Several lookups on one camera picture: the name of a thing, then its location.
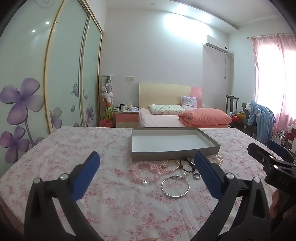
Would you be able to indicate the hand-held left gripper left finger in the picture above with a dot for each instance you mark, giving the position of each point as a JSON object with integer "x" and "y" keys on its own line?
{"x": 86, "y": 176}

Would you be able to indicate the plush toy display tube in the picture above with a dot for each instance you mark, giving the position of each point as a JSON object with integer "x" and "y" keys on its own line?
{"x": 107, "y": 97}

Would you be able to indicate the white mug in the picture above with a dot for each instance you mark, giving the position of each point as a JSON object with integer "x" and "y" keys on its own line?
{"x": 122, "y": 108}

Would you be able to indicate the floral sliding door wardrobe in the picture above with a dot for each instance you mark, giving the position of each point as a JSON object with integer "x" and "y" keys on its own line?
{"x": 64, "y": 69}

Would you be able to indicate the pink white nightstand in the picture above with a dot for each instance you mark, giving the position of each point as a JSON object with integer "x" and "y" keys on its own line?
{"x": 126, "y": 119}

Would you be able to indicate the dark office chair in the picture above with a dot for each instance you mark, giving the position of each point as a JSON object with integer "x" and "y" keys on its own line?
{"x": 245, "y": 109}

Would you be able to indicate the small lilac pillow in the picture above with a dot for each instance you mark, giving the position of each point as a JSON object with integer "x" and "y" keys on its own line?
{"x": 189, "y": 102}

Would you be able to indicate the air conditioner pipe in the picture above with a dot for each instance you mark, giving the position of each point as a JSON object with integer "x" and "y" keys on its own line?
{"x": 225, "y": 66}

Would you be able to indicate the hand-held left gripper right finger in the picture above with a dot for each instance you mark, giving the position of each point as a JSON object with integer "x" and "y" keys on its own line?
{"x": 208, "y": 176}

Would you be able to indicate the pink bed sheet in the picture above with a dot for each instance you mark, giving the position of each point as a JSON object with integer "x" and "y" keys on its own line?
{"x": 157, "y": 120}

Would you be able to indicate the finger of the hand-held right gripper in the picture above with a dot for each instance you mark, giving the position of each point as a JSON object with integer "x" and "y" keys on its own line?
{"x": 263, "y": 160}
{"x": 278, "y": 146}

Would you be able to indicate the white air conditioner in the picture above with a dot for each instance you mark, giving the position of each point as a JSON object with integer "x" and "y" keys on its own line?
{"x": 216, "y": 44}

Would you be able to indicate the orange folded quilt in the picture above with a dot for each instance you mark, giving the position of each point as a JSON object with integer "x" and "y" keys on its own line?
{"x": 205, "y": 118}

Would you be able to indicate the patterned white pillow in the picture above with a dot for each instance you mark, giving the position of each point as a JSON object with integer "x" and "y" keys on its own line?
{"x": 165, "y": 109}

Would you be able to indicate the pink curtain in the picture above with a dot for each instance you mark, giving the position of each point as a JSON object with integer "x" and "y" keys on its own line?
{"x": 266, "y": 76}

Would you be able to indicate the dark wooden chair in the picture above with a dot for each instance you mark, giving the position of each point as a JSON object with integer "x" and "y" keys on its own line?
{"x": 232, "y": 104}

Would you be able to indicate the grey cardboard tray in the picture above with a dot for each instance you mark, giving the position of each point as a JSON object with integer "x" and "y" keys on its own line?
{"x": 166, "y": 141}

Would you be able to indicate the beige pink headboard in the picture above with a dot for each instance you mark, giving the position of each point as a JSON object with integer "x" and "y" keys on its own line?
{"x": 161, "y": 93}

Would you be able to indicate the pink floral bedspread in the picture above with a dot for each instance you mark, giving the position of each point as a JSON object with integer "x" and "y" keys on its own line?
{"x": 115, "y": 208}

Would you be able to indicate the curtain rod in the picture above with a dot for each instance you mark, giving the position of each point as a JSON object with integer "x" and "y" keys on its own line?
{"x": 266, "y": 36}

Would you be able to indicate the blue fleece robe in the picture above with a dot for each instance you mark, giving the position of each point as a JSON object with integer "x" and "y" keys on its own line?
{"x": 261, "y": 118}

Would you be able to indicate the person's right hand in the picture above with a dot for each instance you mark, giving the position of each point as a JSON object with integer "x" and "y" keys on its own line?
{"x": 278, "y": 205}

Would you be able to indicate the red waste basket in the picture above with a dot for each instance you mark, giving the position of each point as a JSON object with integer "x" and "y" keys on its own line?
{"x": 106, "y": 123}

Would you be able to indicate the red yellow toy pile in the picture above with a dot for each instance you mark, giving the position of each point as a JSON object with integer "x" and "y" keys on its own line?
{"x": 237, "y": 118}

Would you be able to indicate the white wall switch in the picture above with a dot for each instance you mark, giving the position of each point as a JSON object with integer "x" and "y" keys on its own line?
{"x": 130, "y": 78}

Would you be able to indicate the thin silver bangle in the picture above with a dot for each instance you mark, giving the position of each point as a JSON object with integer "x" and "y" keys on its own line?
{"x": 162, "y": 186}

